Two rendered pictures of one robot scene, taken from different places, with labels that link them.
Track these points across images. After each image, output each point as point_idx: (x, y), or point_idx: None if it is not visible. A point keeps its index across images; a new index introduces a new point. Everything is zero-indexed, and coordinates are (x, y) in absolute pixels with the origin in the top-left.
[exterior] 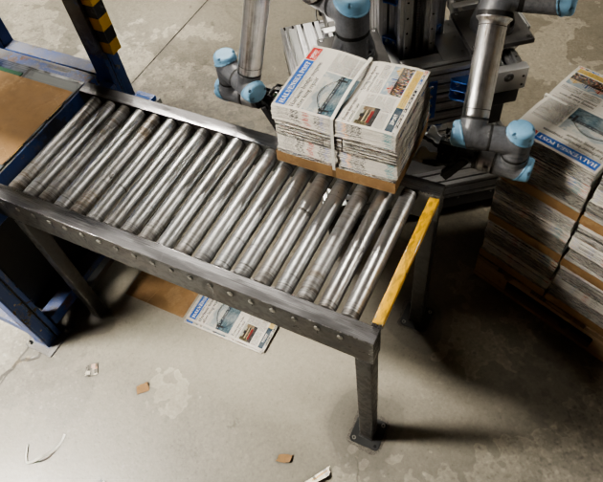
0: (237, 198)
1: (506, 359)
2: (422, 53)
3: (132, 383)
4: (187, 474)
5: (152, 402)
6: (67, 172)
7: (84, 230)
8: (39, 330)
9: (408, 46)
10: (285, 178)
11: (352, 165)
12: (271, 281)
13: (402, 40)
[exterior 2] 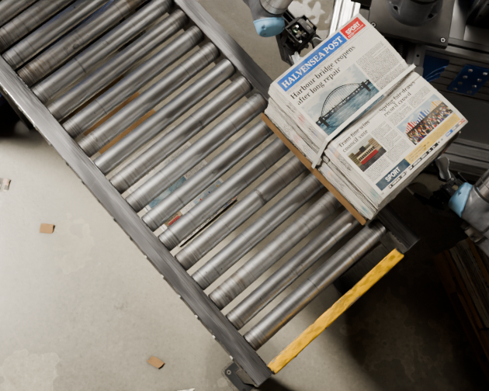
0: (199, 147)
1: (412, 364)
2: None
3: (38, 219)
4: (59, 335)
5: (51, 247)
6: (29, 19)
7: (24, 108)
8: None
9: (483, 15)
10: (260, 142)
11: (332, 178)
12: (192, 264)
13: (480, 5)
